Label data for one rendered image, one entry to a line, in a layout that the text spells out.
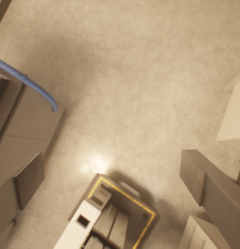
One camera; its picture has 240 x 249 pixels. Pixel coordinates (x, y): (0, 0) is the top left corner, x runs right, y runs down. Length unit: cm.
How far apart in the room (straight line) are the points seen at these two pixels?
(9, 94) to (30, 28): 132
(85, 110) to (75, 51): 65
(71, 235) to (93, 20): 194
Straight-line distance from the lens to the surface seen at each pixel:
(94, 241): 95
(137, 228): 147
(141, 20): 211
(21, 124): 132
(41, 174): 17
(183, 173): 17
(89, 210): 102
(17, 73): 109
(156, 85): 177
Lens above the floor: 165
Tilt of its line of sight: 79 degrees down
